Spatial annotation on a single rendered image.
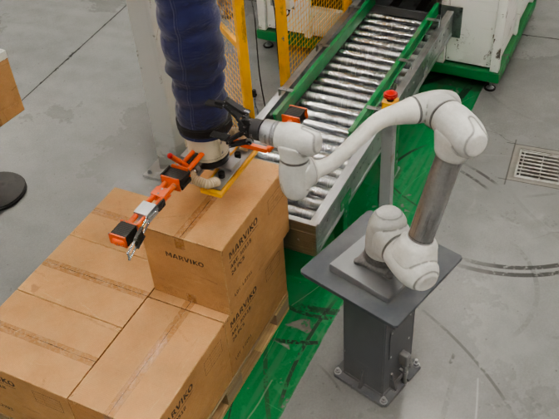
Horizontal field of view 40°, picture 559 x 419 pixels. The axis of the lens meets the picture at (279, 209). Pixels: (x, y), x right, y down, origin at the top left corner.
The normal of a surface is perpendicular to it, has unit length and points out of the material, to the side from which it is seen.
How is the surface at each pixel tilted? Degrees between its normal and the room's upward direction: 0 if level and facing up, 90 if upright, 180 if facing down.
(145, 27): 90
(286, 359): 0
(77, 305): 0
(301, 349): 0
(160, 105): 90
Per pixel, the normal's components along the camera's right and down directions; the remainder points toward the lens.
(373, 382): -0.66, 0.53
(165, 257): -0.44, 0.61
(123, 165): -0.06, -0.75
